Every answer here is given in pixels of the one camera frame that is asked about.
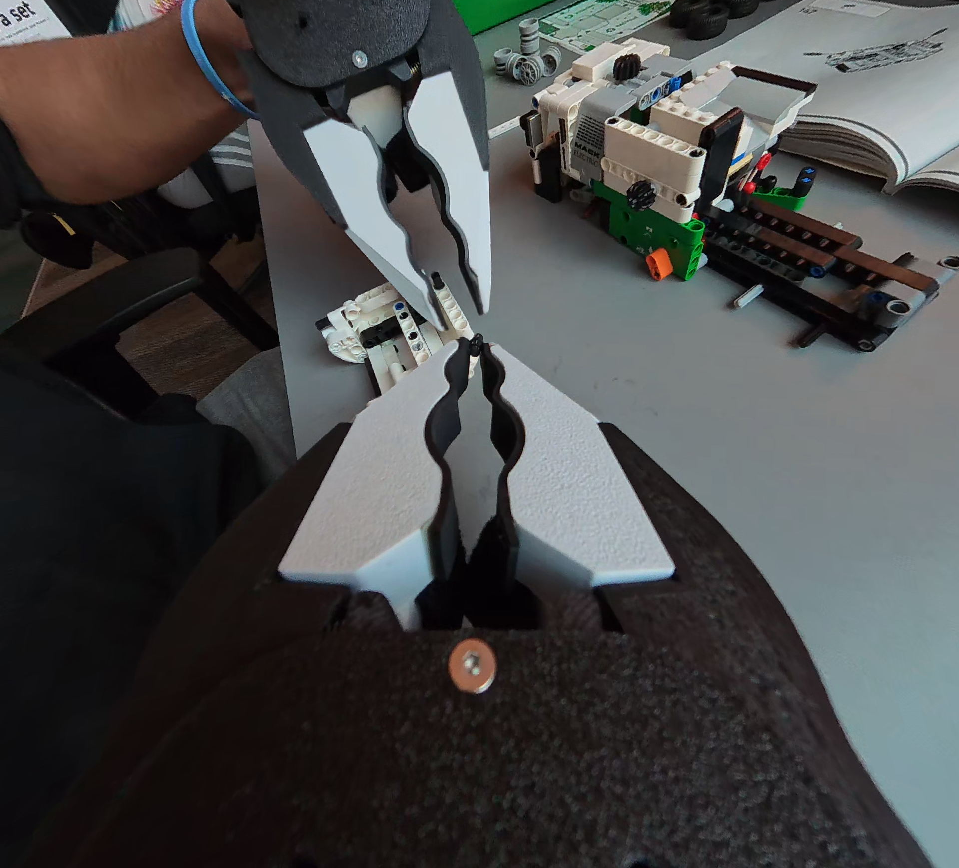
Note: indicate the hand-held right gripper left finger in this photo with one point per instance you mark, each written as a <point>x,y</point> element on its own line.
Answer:
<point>359,501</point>

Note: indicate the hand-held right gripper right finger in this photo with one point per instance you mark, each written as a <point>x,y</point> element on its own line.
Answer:
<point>592,501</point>

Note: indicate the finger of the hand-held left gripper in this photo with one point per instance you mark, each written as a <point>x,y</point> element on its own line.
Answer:
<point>352,186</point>
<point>453,149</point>

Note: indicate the white lego subassembly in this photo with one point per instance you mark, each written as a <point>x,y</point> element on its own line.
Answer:
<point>359,336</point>

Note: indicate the small black lego pin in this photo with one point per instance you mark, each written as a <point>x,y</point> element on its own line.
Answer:
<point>476,345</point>

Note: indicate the person's left forearm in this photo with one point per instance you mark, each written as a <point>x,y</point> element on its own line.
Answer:
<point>112,104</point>

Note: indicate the white green lego truck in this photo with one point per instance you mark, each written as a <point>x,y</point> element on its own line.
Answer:
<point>652,141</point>

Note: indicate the small grey lego axle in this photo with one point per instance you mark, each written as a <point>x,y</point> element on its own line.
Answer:
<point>749,295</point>

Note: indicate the white black striped cloth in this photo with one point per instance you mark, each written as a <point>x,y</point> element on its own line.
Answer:
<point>232,156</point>

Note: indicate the blue wristband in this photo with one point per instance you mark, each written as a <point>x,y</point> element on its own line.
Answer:
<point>196,59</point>

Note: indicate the person's grey trousers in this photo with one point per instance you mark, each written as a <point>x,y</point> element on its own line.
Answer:
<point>247,403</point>

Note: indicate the green white sticker sheet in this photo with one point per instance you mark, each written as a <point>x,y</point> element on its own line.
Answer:
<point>599,21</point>

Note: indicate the black office chair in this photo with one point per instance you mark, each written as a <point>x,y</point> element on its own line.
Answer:
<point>97,306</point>

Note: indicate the person's black shirt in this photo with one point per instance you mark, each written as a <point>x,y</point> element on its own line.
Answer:
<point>90,583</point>

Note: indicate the open instruction booklet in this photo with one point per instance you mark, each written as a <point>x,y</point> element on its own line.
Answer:
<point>861,96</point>

